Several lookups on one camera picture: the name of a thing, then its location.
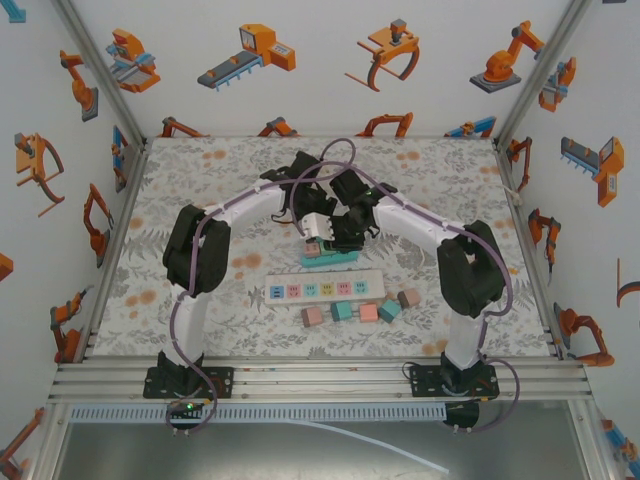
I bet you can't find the teal triangular power strip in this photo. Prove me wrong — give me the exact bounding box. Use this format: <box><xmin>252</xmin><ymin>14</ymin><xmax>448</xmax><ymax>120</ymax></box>
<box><xmin>298</xmin><ymin>238</ymin><xmax>360</xmax><ymax>269</ymax></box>

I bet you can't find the long white power strip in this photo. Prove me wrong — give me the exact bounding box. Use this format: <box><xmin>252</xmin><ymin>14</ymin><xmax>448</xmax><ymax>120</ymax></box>
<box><xmin>263</xmin><ymin>268</ymin><xmax>385</xmax><ymax>307</ymax></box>

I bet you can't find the floral patterned table cover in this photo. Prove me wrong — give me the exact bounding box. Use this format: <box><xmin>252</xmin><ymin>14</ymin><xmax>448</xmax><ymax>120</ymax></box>
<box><xmin>92</xmin><ymin>135</ymin><xmax>559</xmax><ymax>359</ymax></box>

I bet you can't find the black controller box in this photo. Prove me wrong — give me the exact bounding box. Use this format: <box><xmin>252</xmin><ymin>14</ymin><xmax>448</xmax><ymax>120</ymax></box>
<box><xmin>166</xmin><ymin>398</ymin><xmax>207</xmax><ymax>427</ymax></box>
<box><xmin>443</xmin><ymin>399</ymin><xmax>481</xmax><ymax>433</ymax></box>

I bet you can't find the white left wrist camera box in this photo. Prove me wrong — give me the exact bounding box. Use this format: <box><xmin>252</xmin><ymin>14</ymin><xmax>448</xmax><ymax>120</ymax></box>
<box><xmin>301</xmin><ymin>211</ymin><xmax>336</xmax><ymax>242</ymax></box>

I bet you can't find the aluminium front rail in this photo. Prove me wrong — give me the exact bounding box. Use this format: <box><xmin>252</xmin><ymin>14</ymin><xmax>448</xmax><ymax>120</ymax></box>
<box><xmin>47</xmin><ymin>360</ymin><xmax>599</xmax><ymax>404</ymax></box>

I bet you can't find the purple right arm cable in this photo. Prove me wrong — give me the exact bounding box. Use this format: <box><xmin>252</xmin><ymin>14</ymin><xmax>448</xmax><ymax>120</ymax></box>
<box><xmin>349</xmin><ymin>169</ymin><xmax>524</xmax><ymax>434</ymax></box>

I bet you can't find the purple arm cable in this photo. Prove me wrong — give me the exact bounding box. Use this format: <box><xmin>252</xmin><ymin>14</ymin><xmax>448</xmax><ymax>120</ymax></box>
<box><xmin>349</xmin><ymin>169</ymin><xmax>524</xmax><ymax>434</ymax></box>
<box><xmin>167</xmin><ymin>137</ymin><xmax>359</xmax><ymax>434</ymax></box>

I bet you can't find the aluminium side rail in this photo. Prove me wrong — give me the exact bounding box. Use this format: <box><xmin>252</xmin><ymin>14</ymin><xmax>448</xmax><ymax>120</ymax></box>
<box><xmin>74</xmin><ymin>139</ymin><xmax>152</xmax><ymax>364</ymax></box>
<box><xmin>492</xmin><ymin>138</ymin><xmax>567</xmax><ymax>362</ymax></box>

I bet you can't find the white slotted cable tray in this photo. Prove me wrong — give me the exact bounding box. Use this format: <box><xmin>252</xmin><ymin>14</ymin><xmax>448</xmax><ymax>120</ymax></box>
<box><xmin>69</xmin><ymin>404</ymin><xmax>447</xmax><ymax>422</ymax></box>

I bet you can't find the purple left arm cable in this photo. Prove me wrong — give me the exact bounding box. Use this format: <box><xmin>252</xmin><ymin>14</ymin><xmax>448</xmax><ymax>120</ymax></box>
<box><xmin>167</xmin><ymin>137</ymin><xmax>359</xmax><ymax>434</ymax></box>

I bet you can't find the aluminium frame post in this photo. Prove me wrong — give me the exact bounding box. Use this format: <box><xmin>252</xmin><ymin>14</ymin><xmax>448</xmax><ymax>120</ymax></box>
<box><xmin>49</xmin><ymin>0</ymin><xmax>151</xmax><ymax>149</ymax></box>
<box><xmin>493</xmin><ymin>0</ymin><xmax>595</xmax><ymax>147</ymax></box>

